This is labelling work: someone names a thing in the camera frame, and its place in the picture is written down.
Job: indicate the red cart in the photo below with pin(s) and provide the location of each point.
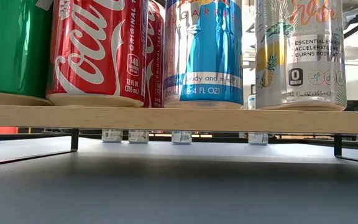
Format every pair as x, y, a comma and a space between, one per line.
8, 130

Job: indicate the red Coca-Cola can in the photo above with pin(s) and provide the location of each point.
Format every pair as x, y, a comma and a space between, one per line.
96, 56
155, 62

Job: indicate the green Sprite soda can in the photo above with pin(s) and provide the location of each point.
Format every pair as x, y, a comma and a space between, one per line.
11, 46

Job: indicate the blue silver Red Bull can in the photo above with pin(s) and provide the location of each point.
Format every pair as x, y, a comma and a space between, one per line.
204, 56

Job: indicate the white Celsius can pineapple print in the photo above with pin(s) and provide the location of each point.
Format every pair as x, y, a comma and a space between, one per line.
300, 62

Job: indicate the wooden shelf black metal frame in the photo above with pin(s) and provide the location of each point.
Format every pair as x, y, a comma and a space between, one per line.
179, 120

